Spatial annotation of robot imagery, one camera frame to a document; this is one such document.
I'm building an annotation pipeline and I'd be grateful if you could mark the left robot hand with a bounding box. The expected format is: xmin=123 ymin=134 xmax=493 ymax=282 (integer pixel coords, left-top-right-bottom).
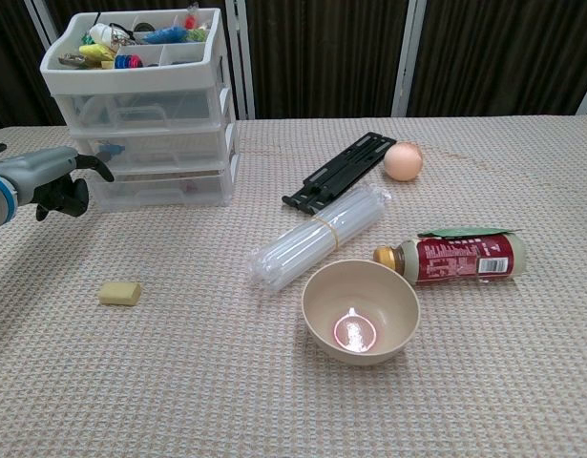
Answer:
xmin=0 ymin=145 xmax=115 ymax=221

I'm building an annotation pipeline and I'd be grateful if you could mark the clear plastic drawer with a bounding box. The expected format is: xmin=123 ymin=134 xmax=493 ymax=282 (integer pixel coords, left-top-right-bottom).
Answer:
xmin=90 ymin=169 xmax=235 ymax=214

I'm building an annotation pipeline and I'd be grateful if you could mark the yellow eraser block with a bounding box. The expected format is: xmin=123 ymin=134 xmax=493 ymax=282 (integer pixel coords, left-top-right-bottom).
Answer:
xmin=97 ymin=281 xmax=143 ymax=306

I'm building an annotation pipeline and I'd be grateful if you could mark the blue and grey toy gun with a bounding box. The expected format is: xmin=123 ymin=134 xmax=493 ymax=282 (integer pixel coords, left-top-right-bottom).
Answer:
xmin=95 ymin=142 xmax=125 ymax=163

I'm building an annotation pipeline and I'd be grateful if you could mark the colourful foil packet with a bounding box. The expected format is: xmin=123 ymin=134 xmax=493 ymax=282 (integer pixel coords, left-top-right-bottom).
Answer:
xmin=58 ymin=52 xmax=92 ymax=68

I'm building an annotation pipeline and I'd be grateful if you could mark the yellow small toy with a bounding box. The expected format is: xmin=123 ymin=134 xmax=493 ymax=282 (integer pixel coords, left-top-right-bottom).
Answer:
xmin=78 ymin=41 xmax=116 ymax=62

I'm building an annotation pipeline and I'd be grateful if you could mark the white round toy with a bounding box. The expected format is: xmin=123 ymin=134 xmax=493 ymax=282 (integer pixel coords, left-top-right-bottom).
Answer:
xmin=88 ymin=22 xmax=118 ymax=49

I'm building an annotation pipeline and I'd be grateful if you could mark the blue packet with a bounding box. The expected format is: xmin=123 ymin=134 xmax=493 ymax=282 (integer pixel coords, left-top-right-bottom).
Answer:
xmin=142 ymin=26 xmax=212 ymax=45

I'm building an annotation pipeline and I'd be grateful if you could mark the clear packet with red contents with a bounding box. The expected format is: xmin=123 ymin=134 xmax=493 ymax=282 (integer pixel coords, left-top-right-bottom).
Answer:
xmin=182 ymin=2 xmax=202 ymax=30

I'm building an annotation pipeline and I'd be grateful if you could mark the beige woven tablecloth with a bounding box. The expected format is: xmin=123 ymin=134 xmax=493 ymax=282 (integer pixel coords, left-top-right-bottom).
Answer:
xmin=0 ymin=113 xmax=587 ymax=458

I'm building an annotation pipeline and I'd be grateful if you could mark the bundle of clear straws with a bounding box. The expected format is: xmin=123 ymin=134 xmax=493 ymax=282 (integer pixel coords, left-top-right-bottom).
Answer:
xmin=247 ymin=183 xmax=393 ymax=291

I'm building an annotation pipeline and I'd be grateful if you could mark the black folding stand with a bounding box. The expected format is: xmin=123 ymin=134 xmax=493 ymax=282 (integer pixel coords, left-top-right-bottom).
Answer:
xmin=281 ymin=132 xmax=399 ymax=214

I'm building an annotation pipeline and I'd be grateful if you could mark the beige bowl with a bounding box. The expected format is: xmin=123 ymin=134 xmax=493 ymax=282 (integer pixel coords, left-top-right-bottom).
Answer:
xmin=301 ymin=259 xmax=421 ymax=366

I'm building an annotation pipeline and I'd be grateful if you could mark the orange egg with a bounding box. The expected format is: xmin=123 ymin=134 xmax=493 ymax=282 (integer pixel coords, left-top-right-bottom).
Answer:
xmin=383 ymin=141 xmax=425 ymax=181

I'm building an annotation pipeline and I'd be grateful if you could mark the red label drink bottle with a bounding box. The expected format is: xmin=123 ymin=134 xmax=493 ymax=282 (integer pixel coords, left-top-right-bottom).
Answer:
xmin=372 ymin=233 xmax=528 ymax=286

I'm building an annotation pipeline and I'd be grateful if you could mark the green packet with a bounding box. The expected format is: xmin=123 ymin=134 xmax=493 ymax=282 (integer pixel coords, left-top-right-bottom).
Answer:
xmin=415 ymin=226 xmax=523 ymax=239

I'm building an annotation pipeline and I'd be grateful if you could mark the white plastic drawer unit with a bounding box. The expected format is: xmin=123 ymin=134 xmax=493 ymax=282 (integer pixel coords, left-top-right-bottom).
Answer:
xmin=39 ymin=7 xmax=241 ymax=209

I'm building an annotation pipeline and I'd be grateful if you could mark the clear drawer with white handle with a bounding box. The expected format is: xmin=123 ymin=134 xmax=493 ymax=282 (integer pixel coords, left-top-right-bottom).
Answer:
xmin=52 ymin=88 xmax=227 ymax=130

